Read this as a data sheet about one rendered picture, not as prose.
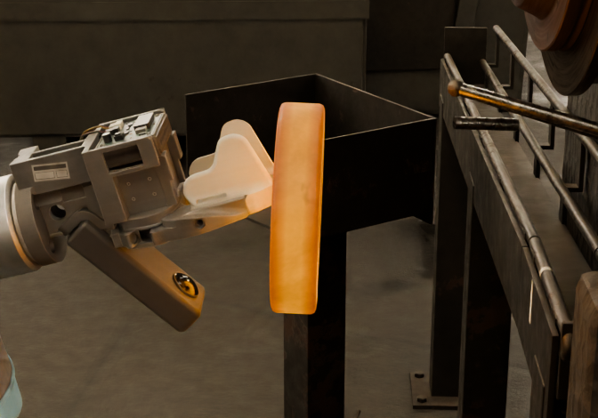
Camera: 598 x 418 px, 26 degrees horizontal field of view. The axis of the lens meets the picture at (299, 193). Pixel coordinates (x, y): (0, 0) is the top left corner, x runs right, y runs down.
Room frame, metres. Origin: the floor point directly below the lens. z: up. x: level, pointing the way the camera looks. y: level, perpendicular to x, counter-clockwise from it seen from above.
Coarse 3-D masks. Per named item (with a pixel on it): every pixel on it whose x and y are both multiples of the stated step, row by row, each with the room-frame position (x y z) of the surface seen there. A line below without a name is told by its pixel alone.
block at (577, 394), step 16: (592, 272) 0.84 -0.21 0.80; (576, 288) 0.84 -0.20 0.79; (592, 288) 0.82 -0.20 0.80; (576, 304) 0.84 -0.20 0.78; (592, 304) 0.80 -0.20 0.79; (576, 320) 0.83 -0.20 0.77; (592, 320) 0.78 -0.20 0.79; (576, 336) 0.83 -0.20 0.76; (592, 336) 0.78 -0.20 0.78; (576, 352) 0.82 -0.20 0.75; (592, 352) 0.78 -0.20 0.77; (576, 368) 0.82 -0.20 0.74; (592, 368) 0.78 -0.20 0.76; (576, 384) 0.81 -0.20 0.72; (592, 384) 0.78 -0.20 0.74; (576, 400) 0.81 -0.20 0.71; (592, 400) 0.78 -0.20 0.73; (576, 416) 0.81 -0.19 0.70; (592, 416) 0.78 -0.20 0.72
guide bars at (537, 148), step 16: (496, 32) 2.17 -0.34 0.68; (496, 48) 2.19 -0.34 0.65; (512, 48) 1.97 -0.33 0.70; (480, 64) 2.21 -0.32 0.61; (496, 64) 2.18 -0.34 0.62; (512, 64) 1.98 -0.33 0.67; (528, 64) 1.81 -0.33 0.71; (496, 80) 2.01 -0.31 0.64; (512, 80) 1.97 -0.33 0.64; (528, 80) 1.79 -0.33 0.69; (528, 96) 1.78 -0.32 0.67; (528, 128) 1.65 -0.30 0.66; (528, 144) 1.59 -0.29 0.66; (544, 144) 1.57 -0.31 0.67; (592, 144) 1.30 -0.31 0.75; (544, 160) 1.47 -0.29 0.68; (560, 192) 1.33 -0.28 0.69; (560, 208) 1.36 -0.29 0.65; (576, 208) 1.26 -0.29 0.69; (592, 240) 1.15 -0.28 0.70
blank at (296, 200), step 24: (288, 120) 0.88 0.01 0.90; (312, 120) 0.88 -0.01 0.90; (288, 144) 0.86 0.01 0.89; (312, 144) 0.86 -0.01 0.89; (288, 168) 0.84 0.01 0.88; (312, 168) 0.84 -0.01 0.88; (288, 192) 0.84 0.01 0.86; (312, 192) 0.83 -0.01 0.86; (288, 216) 0.83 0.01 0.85; (312, 216) 0.83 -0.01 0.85; (288, 240) 0.83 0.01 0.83; (312, 240) 0.83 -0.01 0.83; (288, 264) 0.83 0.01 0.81; (312, 264) 0.83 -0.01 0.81; (288, 288) 0.83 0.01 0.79; (312, 288) 0.83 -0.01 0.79; (288, 312) 0.86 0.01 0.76; (312, 312) 0.86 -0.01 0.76
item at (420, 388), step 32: (448, 160) 2.12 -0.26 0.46; (448, 192) 2.12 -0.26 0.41; (448, 224) 2.12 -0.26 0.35; (480, 224) 1.57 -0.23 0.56; (448, 256) 2.12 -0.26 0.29; (480, 256) 1.57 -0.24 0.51; (448, 288) 2.12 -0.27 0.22; (480, 288) 1.57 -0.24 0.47; (448, 320) 2.12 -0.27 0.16; (480, 320) 1.57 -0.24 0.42; (448, 352) 2.12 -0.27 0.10; (480, 352) 1.57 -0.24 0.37; (416, 384) 2.16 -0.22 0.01; (448, 384) 2.12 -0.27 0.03; (480, 384) 1.57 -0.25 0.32; (544, 384) 0.95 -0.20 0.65; (480, 416) 1.57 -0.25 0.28
